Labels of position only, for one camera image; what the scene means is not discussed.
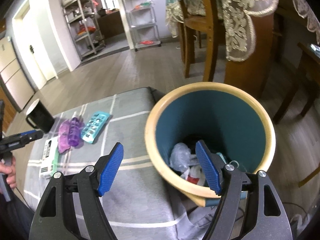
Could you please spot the purple bottle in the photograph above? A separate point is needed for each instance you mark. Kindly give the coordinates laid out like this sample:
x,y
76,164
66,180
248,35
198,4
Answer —
x,y
75,132

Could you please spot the grey checked tablecloth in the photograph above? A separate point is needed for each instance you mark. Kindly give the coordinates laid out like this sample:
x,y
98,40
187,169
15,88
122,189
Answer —
x,y
140,200

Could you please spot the teal blister pack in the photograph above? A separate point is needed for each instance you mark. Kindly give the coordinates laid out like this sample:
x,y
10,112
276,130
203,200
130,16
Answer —
x,y
95,126

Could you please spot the blue face mask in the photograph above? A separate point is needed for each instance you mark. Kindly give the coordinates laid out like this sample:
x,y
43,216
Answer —
x,y
223,158

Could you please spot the metal shelf rack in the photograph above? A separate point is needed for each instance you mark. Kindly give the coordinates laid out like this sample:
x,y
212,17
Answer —
x,y
86,33

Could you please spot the white plastic wrapper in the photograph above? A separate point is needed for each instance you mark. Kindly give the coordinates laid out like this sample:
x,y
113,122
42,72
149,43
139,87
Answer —
x,y
180,156

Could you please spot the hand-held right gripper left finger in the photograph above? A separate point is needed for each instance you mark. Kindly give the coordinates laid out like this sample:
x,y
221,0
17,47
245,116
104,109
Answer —
x,y
111,170

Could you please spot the white shelf cart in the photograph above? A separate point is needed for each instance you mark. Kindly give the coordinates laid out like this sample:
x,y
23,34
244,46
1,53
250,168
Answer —
x,y
143,26

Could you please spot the teal lace tablecloth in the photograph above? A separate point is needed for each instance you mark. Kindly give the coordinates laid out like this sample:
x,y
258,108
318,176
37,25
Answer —
x,y
237,17

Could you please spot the person's left hand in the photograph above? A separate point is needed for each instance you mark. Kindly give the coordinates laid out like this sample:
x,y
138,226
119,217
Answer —
x,y
11,173

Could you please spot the purple packet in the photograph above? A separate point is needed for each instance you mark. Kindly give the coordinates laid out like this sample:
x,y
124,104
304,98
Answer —
x,y
63,140

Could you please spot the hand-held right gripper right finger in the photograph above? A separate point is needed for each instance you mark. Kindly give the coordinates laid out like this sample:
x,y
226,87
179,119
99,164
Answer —
x,y
207,165

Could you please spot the wooden dining table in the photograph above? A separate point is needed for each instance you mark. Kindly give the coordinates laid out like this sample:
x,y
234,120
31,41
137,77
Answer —
x,y
262,42

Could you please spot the wooden chair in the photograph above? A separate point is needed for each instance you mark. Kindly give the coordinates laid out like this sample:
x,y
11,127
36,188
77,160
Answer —
x,y
190,55

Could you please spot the black mug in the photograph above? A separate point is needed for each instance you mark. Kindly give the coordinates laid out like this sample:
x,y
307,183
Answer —
x,y
41,118

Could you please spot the white green medicine box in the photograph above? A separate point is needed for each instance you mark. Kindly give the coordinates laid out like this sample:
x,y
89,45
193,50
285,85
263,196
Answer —
x,y
48,155

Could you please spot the brown kitchen cabinet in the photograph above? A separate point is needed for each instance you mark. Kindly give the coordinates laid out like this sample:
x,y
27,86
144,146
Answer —
x,y
111,27

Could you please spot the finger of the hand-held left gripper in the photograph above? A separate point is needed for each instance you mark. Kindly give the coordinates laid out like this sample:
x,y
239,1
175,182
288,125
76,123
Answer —
x,y
25,138

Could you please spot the teal bin with cream rim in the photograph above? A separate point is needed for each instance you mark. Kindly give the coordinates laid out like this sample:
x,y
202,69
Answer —
x,y
212,115

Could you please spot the white door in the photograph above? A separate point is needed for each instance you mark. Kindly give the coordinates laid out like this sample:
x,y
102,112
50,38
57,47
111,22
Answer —
x,y
37,62

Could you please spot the beige cabinet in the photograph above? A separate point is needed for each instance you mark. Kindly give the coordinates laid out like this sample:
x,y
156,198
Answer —
x,y
12,80

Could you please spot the clear snack wrapper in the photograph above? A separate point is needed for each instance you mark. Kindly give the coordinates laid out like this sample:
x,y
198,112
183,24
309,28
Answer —
x,y
193,176

